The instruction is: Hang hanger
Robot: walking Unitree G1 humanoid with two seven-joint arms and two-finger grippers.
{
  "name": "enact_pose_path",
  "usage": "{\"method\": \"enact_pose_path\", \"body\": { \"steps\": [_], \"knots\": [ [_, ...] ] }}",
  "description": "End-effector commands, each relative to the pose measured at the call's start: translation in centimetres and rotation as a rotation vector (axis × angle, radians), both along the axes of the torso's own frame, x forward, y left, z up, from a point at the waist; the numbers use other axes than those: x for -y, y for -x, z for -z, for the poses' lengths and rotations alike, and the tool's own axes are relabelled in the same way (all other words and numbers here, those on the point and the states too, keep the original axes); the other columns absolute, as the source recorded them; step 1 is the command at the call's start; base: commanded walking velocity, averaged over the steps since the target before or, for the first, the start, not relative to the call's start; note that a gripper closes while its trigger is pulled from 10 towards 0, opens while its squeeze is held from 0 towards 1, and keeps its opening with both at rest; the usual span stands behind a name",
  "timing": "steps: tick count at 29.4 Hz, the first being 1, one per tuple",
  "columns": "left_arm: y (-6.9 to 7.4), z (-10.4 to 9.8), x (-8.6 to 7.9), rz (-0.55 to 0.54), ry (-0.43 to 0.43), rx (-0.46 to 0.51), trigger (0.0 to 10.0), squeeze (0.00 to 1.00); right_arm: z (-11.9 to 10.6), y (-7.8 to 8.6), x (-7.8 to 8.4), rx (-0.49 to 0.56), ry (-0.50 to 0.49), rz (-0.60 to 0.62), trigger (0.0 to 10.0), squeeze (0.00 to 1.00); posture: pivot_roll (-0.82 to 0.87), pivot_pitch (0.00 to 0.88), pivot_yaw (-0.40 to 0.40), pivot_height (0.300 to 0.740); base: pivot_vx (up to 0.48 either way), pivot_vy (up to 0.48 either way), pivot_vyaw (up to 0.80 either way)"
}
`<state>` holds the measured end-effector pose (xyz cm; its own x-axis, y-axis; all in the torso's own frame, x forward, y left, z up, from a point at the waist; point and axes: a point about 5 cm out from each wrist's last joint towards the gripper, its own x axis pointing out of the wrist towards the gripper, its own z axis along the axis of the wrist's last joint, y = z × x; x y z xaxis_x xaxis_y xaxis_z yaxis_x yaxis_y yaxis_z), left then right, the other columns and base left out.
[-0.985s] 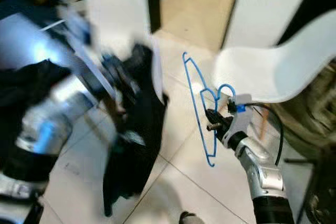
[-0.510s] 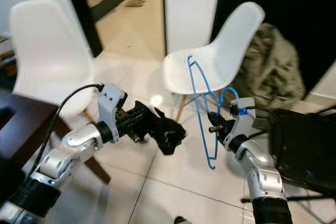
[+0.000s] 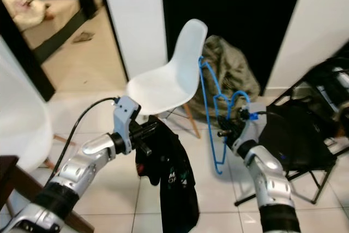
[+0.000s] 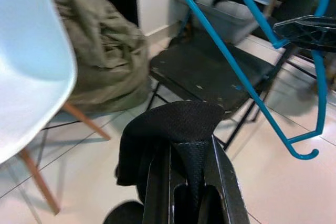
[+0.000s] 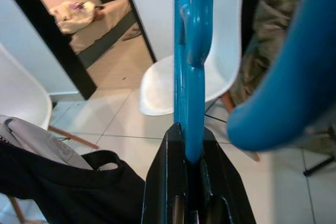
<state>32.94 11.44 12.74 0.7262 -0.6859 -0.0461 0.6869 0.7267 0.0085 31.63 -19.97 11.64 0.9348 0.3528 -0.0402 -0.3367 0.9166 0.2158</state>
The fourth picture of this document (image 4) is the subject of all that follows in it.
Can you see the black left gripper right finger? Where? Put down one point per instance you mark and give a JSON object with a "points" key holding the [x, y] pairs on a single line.
{"points": [[225, 195]]}

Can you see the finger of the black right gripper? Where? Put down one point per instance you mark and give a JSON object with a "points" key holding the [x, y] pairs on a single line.
{"points": [[309, 31]]}

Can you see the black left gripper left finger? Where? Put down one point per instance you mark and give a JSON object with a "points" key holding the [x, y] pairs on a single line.
{"points": [[160, 195]]}

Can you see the blue clothes hanger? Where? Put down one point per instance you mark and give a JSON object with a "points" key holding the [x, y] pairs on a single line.
{"points": [[320, 90]]}

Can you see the navy T-shirt white lettering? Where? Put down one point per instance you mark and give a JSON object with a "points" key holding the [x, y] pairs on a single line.
{"points": [[178, 119]]}

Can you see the black folding chair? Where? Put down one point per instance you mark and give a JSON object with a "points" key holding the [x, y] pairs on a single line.
{"points": [[210, 72]]}

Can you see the olive green cloth sack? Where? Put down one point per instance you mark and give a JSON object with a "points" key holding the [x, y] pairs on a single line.
{"points": [[105, 51]]}

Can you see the white shell chair wooden legs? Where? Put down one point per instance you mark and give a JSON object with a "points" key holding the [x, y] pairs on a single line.
{"points": [[31, 51]]}

